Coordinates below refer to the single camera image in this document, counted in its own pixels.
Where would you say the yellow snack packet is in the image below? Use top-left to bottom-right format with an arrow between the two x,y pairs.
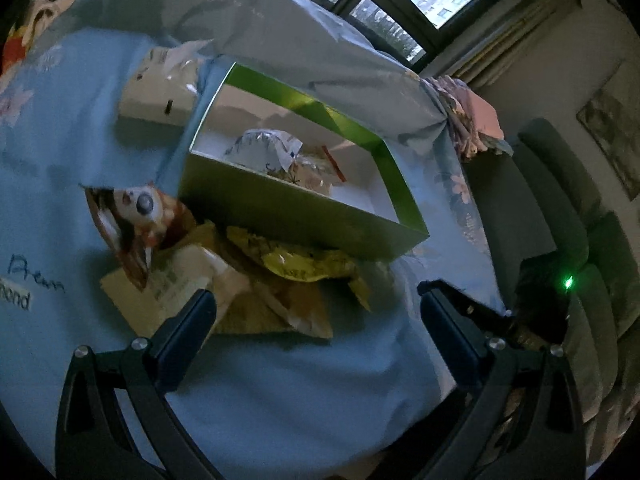
226,225 -> 374,312
100,260 -> 334,342

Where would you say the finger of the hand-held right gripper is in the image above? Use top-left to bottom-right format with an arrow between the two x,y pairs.
417,280 -> 517,339

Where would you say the beige curtain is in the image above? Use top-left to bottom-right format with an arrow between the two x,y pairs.
425,5 -> 601,92

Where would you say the white tissue pack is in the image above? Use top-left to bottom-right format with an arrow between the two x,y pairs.
117,40 -> 215,129

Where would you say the framed wall picture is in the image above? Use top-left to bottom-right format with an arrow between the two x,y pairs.
576,62 -> 640,202

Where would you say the orange cartoon-eye snack packet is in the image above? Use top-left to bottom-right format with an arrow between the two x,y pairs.
82,185 -> 202,292

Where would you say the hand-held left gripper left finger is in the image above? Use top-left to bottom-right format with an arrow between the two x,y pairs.
55,289 -> 219,480

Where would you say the red-edged clear snack packet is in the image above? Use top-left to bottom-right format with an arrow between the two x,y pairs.
265,144 -> 348,197

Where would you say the green cardboard box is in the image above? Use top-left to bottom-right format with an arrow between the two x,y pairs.
177,62 -> 430,262

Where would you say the silver white snack packet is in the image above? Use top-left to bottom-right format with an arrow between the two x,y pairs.
224,129 -> 304,175

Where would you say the stack of folded pink cloths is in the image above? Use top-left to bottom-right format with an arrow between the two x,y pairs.
427,74 -> 514,162

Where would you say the printed cartoon cloth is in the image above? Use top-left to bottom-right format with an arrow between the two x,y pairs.
0,0 -> 97,75

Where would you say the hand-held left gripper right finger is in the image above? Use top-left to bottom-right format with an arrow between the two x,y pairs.
390,290 -> 587,480

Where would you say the light blue duvet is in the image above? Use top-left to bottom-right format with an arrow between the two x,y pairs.
65,0 -> 449,162

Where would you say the dark green sofa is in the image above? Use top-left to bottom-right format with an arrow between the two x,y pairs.
462,117 -> 640,463

